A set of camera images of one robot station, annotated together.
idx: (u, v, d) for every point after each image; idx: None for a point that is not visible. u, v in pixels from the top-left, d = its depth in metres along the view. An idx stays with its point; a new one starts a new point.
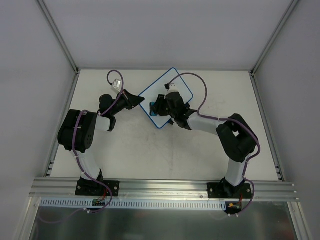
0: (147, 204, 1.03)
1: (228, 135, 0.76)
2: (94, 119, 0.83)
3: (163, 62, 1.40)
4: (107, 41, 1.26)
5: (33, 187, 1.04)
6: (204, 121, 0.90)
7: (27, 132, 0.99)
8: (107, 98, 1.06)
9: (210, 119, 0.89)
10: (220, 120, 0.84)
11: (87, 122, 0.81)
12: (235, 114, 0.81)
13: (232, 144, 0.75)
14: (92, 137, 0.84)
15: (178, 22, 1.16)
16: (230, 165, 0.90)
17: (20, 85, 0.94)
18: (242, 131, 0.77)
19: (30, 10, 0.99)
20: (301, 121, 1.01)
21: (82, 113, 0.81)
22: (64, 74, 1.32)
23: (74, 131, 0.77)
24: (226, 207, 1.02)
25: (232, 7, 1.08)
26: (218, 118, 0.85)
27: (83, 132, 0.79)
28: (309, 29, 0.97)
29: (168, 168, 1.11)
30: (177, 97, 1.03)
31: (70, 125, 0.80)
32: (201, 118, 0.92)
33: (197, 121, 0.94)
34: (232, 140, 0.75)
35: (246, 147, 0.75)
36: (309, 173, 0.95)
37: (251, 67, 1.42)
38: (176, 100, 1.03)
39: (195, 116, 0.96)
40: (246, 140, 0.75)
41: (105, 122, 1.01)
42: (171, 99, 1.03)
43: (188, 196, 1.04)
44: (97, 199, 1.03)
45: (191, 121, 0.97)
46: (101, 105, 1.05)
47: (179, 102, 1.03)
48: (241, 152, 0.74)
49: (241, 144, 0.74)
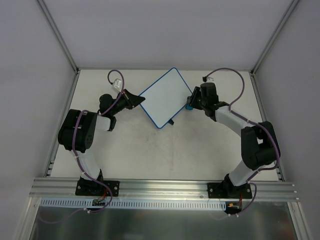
0: (147, 204, 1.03)
1: (252, 141, 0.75)
2: (94, 119, 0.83)
3: (163, 62, 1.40)
4: (107, 41, 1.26)
5: (33, 187, 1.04)
6: (232, 117, 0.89)
7: (27, 132, 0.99)
8: (105, 98, 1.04)
9: (239, 117, 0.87)
10: (249, 122, 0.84)
11: (88, 122, 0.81)
12: (267, 122, 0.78)
13: (251, 151, 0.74)
14: (92, 136, 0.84)
15: (178, 22, 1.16)
16: (238, 167, 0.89)
17: (20, 84, 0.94)
18: (267, 140, 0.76)
19: (29, 10, 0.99)
20: (301, 121, 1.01)
21: (81, 113, 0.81)
22: (65, 74, 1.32)
23: (74, 130, 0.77)
24: (226, 207, 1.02)
25: (232, 7, 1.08)
26: (248, 119, 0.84)
27: (83, 132, 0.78)
28: (309, 29, 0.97)
29: (168, 168, 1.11)
30: (211, 86, 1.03)
31: (70, 125, 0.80)
32: (230, 113, 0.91)
33: (225, 114, 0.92)
34: (254, 147, 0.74)
35: (265, 158, 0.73)
36: (309, 174, 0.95)
37: (251, 67, 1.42)
38: (211, 90, 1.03)
39: (225, 108, 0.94)
40: (268, 150, 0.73)
41: (105, 122, 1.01)
42: (204, 86, 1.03)
43: (188, 196, 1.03)
44: (97, 199, 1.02)
45: (218, 112, 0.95)
46: (101, 105, 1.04)
47: (211, 91, 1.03)
48: (257, 160, 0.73)
49: (261, 153, 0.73)
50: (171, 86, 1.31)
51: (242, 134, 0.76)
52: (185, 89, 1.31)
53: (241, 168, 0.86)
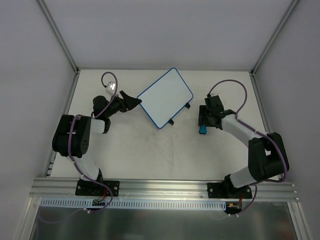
0: (146, 204, 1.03)
1: (259, 152, 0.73)
2: (87, 122, 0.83)
3: (163, 62, 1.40)
4: (107, 42, 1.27)
5: (33, 187, 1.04)
6: (238, 126, 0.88)
7: (27, 131, 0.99)
8: (99, 99, 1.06)
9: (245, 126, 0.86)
10: (256, 132, 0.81)
11: (83, 124, 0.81)
12: (275, 133, 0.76)
13: (259, 163, 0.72)
14: (87, 141, 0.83)
15: (178, 22, 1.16)
16: (240, 172, 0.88)
17: (20, 84, 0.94)
18: (274, 153, 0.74)
19: (30, 11, 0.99)
20: (302, 120, 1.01)
21: (75, 118, 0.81)
22: (65, 74, 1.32)
23: (69, 136, 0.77)
24: (226, 207, 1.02)
25: (232, 7, 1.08)
26: (255, 129, 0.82)
27: (78, 137, 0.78)
28: (310, 28, 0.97)
29: (168, 168, 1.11)
30: (215, 97, 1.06)
31: (63, 131, 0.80)
32: (237, 122, 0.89)
33: (230, 122, 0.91)
34: (261, 159, 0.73)
35: (272, 171, 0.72)
36: (309, 173, 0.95)
37: (251, 67, 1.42)
38: (214, 100, 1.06)
39: (232, 117, 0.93)
40: (275, 163, 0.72)
41: (99, 124, 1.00)
42: (208, 98, 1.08)
43: (188, 196, 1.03)
44: (97, 199, 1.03)
45: (224, 120, 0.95)
46: (95, 107, 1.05)
47: (215, 102, 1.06)
48: (264, 173, 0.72)
49: (269, 166, 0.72)
50: (171, 86, 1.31)
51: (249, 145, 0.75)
52: (185, 89, 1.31)
53: (244, 174, 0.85)
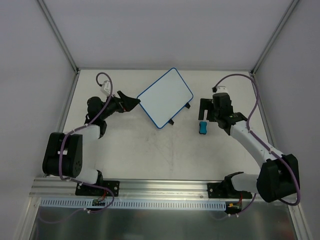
0: (147, 204, 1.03)
1: (273, 177, 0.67)
2: (80, 139, 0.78)
3: (163, 63, 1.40)
4: (107, 42, 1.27)
5: (33, 187, 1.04)
6: (250, 140, 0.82)
7: (27, 131, 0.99)
8: (94, 100, 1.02)
9: (258, 141, 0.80)
10: (271, 152, 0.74)
11: (74, 143, 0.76)
12: (292, 155, 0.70)
13: (270, 186, 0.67)
14: (80, 159, 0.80)
15: (178, 22, 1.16)
16: (242, 178, 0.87)
17: (20, 84, 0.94)
18: (287, 173, 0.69)
19: (30, 11, 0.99)
20: (302, 120, 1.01)
21: (66, 136, 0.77)
22: (65, 74, 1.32)
23: (59, 160, 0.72)
24: (226, 207, 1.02)
25: (232, 7, 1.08)
26: (270, 148, 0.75)
27: (69, 159, 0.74)
28: (310, 28, 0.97)
29: (168, 168, 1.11)
30: (225, 97, 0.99)
31: (52, 153, 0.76)
32: (249, 134, 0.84)
33: (242, 133, 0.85)
34: (274, 183, 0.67)
35: (283, 194, 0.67)
36: (309, 173, 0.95)
37: (251, 67, 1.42)
38: (224, 100, 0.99)
39: (244, 127, 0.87)
40: (287, 187, 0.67)
41: (94, 131, 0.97)
42: (217, 96, 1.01)
43: (188, 196, 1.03)
44: (97, 199, 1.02)
45: (235, 129, 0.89)
46: (90, 109, 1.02)
47: (225, 102, 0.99)
48: (274, 196, 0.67)
49: (280, 190, 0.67)
50: (171, 86, 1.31)
51: (262, 169, 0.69)
52: (184, 89, 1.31)
53: (245, 182, 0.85)
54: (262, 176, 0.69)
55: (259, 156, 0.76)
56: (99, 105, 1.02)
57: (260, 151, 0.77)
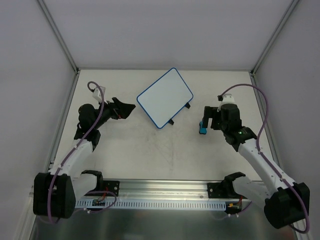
0: (147, 204, 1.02)
1: (284, 207, 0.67)
2: (67, 181, 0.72)
3: (163, 63, 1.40)
4: (107, 42, 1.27)
5: (33, 187, 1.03)
6: (261, 164, 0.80)
7: (27, 131, 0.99)
8: (85, 108, 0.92)
9: (268, 166, 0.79)
10: (282, 179, 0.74)
11: (61, 186, 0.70)
12: (303, 186, 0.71)
13: (281, 215, 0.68)
14: (73, 197, 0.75)
15: (178, 22, 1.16)
16: (245, 186, 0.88)
17: (20, 84, 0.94)
18: (297, 201, 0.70)
19: (30, 11, 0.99)
20: (302, 121, 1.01)
21: (52, 181, 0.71)
22: (65, 74, 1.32)
23: (48, 206, 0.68)
24: (226, 207, 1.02)
25: (232, 7, 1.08)
26: (282, 175, 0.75)
27: (61, 202, 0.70)
28: (310, 28, 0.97)
29: (168, 168, 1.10)
30: (235, 111, 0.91)
31: (41, 198, 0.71)
32: (259, 156, 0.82)
33: (252, 154, 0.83)
34: (285, 212, 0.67)
35: (292, 221, 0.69)
36: (309, 173, 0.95)
37: (251, 67, 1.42)
38: (234, 114, 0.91)
39: (254, 147, 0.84)
40: (297, 215, 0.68)
41: (84, 150, 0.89)
42: (225, 108, 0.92)
43: (188, 196, 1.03)
44: (97, 199, 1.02)
45: (245, 148, 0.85)
46: (81, 117, 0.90)
47: (234, 115, 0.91)
48: (283, 224, 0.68)
49: (290, 218, 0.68)
50: (171, 86, 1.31)
51: (272, 197, 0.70)
52: (184, 89, 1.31)
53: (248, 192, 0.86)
54: (271, 204, 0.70)
55: (270, 182, 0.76)
56: (92, 114, 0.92)
57: (270, 177, 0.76)
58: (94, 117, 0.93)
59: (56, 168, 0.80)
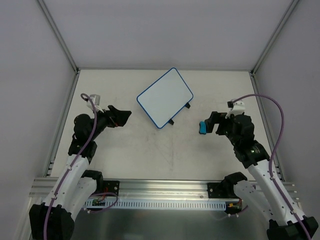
0: (147, 204, 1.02)
1: None
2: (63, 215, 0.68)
3: (163, 63, 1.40)
4: (107, 42, 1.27)
5: (33, 187, 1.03)
6: (271, 191, 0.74)
7: (27, 131, 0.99)
8: (81, 118, 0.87)
9: (279, 194, 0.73)
10: (292, 212, 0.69)
11: (57, 221, 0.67)
12: (314, 222, 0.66)
13: None
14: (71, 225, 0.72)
15: (178, 22, 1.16)
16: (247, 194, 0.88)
17: (21, 84, 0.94)
18: None
19: (30, 12, 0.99)
20: (302, 121, 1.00)
21: (48, 215, 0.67)
22: (65, 74, 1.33)
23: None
24: (226, 207, 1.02)
25: (232, 7, 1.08)
26: (293, 208, 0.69)
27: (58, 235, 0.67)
28: (310, 28, 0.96)
29: (168, 168, 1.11)
30: (250, 127, 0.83)
31: (37, 228, 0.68)
32: (271, 183, 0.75)
33: (262, 179, 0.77)
34: None
35: None
36: (309, 173, 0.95)
37: (251, 67, 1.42)
38: (247, 129, 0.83)
39: (265, 170, 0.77)
40: None
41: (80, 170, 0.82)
42: (239, 122, 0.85)
43: (188, 196, 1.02)
44: (97, 199, 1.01)
45: (256, 170, 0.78)
46: (77, 128, 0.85)
47: (248, 130, 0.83)
48: None
49: None
50: (171, 86, 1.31)
51: (279, 229, 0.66)
52: (185, 89, 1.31)
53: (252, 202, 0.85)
54: (277, 235, 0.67)
55: (279, 212, 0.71)
56: (88, 125, 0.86)
57: (280, 208, 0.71)
58: (91, 127, 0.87)
59: (49, 196, 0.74)
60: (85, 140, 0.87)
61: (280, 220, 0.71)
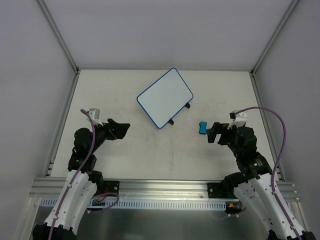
0: (147, 204, 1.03)
1: None
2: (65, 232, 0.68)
3: (163, 63, 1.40)
4: (107, 42, 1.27)
5: (33, 187, 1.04)
6: (273, 206, 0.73)
7: (27, 131, 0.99)
8: (83, 133, 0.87)
9: (280, 209, 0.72)
10: (292, 227, 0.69)
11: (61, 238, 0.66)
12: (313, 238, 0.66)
13: None
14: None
15: (177, 22, 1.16)
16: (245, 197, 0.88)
17: (20, 84, 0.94)
18: None
19: (30, 11, 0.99)
20: (302, 121, 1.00)
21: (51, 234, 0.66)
22: (65, 74, 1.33)
23: None
24: (226, 207, 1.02)
25: (232, 7, 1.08)
26: (293, 223, 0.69)
27: None
28: (310, 28, 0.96)
29: (168, 168, 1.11)
30: (253, 139, 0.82)
31: None
32: (273, 197, 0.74)
33: (265, 193, 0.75)
34: None
35: None
36: (309, 173, 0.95)
37: (251, 67, 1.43)
38: (250, 142, 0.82)
39: (268, 184, 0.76)
40: None
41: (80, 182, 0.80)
42: (242, 135, 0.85)
43: (188, 196, 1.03)
44: (97, 199, 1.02)
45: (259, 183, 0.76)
46: (77, 142, 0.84)
47: (251, 143, 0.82)
48: None
49: None
50: (171, 86, 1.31)
51: None
52: (185, 89, 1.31)
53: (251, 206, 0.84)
54: None
55: (279, 226, 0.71)
56: (88, 139, 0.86)
57: (280, 222, 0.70)
58: (90, 141, 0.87)
59: (50, 216, 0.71)
60: (85, 154, 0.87)
61: (280, 235, 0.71)
